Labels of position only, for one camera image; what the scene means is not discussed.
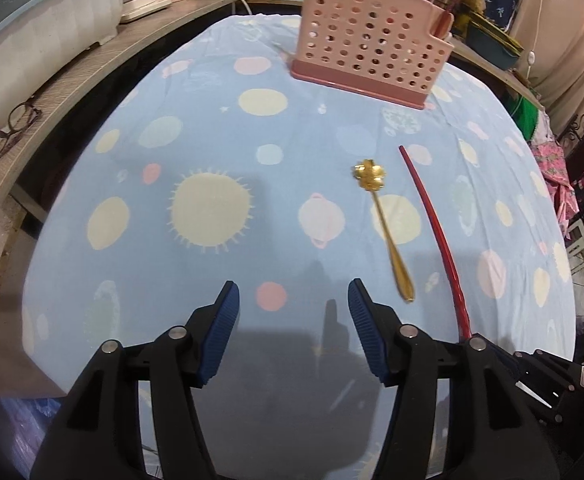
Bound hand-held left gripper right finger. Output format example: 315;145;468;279
348;278;565;480

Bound gold flower spoon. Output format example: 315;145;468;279
353;159;416;304

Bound white bin with blue lid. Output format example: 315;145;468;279
0;0;125;141

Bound blue planet print tablecloth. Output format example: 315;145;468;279
22;12;578;480

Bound purple printed sheet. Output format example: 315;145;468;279
0;395;72;480

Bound white cable with switch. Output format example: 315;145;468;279
524;0;546;68

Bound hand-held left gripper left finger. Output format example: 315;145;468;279
29;280;241;480

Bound pink pineapple print cloth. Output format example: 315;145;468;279
532;110;580;223

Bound beige curtain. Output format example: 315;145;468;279
512;0;584;131

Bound pink perforated utensil basket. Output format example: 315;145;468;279
290;0;455;111

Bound dark framed eyeglasses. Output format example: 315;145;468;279
0;101;43;167

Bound green cloth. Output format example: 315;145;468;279
509;94;541;141

